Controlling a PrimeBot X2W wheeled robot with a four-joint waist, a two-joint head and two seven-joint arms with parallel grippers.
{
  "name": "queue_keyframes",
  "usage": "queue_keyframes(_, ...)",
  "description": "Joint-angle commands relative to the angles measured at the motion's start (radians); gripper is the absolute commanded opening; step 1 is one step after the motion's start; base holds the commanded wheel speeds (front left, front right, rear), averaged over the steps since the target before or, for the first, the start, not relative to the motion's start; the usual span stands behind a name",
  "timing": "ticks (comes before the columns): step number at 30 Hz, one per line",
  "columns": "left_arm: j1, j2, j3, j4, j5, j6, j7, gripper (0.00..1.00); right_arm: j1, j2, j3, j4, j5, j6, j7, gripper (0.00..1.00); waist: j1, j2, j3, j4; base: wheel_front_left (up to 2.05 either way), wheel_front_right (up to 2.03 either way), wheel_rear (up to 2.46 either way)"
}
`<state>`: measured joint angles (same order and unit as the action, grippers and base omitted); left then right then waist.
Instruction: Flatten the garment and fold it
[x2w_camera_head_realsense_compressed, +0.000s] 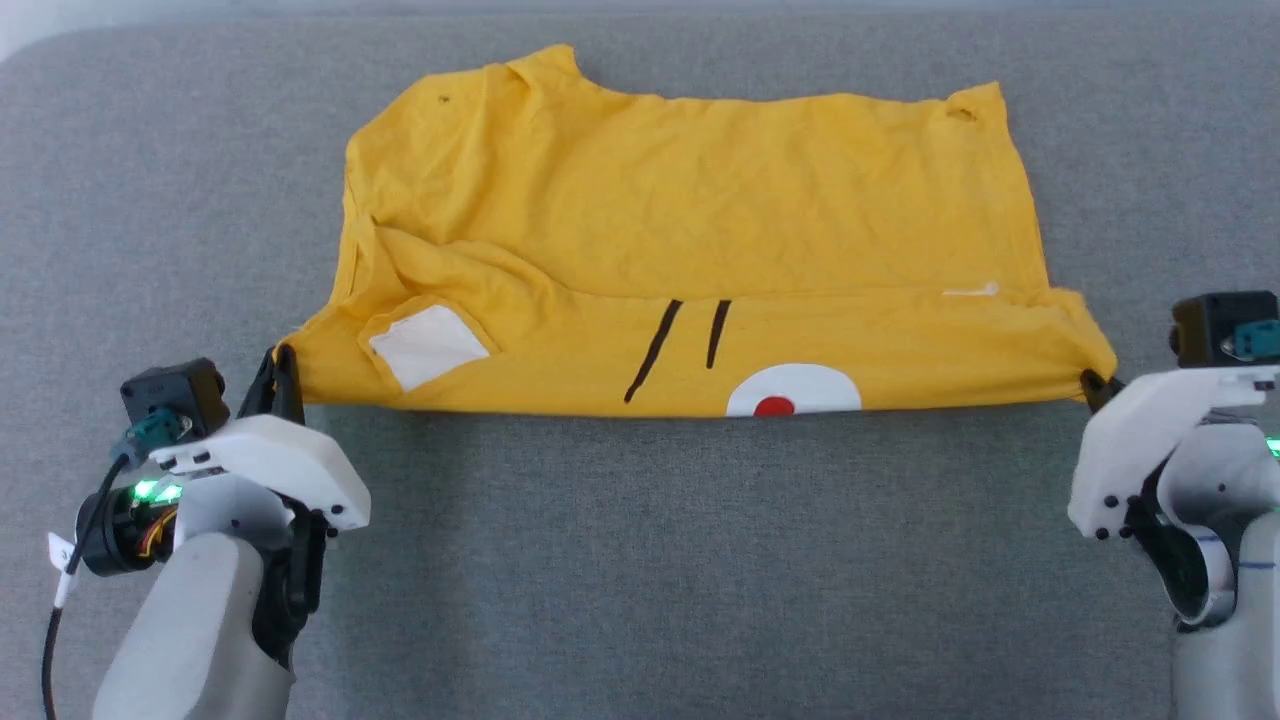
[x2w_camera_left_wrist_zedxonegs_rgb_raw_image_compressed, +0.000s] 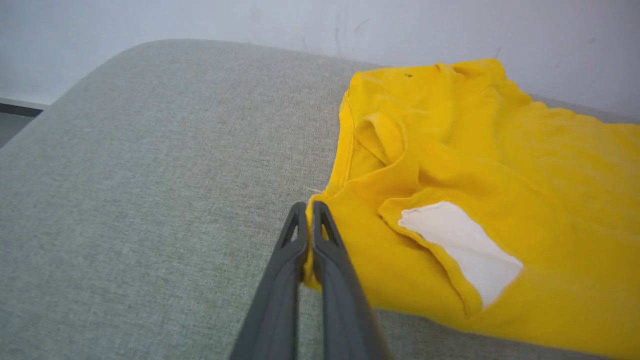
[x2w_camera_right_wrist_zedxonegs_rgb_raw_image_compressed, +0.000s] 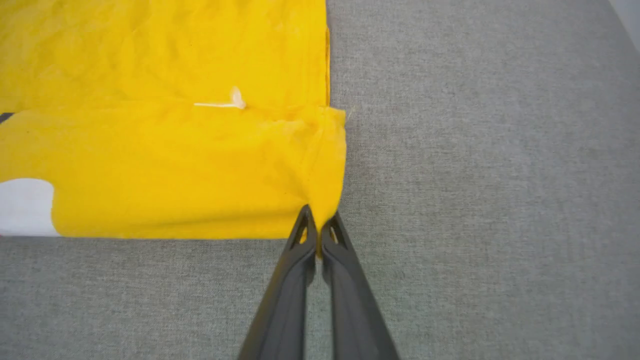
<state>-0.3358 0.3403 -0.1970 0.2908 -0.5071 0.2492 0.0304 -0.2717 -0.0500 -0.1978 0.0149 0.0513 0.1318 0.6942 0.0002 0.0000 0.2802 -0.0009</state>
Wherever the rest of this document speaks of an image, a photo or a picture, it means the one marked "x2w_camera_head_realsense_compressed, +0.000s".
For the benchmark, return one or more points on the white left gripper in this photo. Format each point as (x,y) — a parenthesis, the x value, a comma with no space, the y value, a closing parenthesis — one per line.
(275,460)

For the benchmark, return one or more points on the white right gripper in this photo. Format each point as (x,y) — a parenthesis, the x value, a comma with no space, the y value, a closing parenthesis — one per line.
(1130,450)

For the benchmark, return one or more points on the yellow t-shirt with print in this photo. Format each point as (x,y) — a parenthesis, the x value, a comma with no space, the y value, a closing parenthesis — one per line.
(700,220)

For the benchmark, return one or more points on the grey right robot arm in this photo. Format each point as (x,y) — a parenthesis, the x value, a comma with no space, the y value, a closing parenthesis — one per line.
(1220,560)

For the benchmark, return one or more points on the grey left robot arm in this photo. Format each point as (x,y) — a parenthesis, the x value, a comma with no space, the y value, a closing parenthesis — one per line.
(200,620)

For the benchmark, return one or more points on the grey fabric sofa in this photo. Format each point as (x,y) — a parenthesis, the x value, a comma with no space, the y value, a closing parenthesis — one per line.
(640,560)

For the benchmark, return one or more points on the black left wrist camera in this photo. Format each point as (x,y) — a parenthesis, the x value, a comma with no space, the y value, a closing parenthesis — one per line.
(170,395)

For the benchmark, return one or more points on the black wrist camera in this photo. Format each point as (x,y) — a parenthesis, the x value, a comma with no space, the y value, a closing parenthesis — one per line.
(1215,325)
(170,395)

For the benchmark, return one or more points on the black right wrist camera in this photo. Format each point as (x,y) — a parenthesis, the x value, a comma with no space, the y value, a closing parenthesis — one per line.
(1215,325)

